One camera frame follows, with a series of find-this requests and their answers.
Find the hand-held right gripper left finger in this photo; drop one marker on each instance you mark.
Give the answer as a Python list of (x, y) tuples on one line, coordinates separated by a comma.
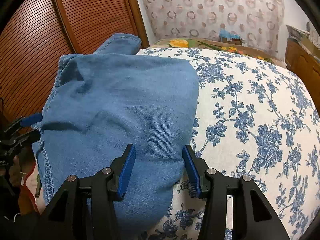
[(127, 172)]

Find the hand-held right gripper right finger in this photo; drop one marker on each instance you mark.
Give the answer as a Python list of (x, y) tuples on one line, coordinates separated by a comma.
[(191, 172)]

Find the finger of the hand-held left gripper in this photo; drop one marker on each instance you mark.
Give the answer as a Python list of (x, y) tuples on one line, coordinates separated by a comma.
[(26, 138), (31, 120)]

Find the blue denim pants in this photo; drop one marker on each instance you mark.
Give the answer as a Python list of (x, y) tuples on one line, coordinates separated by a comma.
[(120, 105)]

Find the wooden slatted wardrobe door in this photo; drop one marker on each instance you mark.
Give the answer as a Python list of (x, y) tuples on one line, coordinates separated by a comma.
[(37, 42)]

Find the blue floral white bedding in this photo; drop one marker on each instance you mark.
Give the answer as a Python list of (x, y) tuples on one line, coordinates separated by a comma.
[(250, 105)]

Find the brown yellow floral blanket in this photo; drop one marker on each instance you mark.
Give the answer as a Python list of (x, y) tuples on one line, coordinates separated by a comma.
[(200, 43)]

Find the cardboard box with blue tape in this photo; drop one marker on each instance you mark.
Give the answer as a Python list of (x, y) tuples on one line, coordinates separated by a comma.
[(228, 37)]

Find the wooden dresser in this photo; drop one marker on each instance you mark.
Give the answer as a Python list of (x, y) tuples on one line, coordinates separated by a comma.
[(301, 57)]

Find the circle patterned curtain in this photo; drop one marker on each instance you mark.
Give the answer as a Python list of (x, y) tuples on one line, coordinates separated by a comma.
[(200, 5)]

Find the stack of papers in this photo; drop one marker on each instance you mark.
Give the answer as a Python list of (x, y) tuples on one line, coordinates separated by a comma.
[(298, 33)]

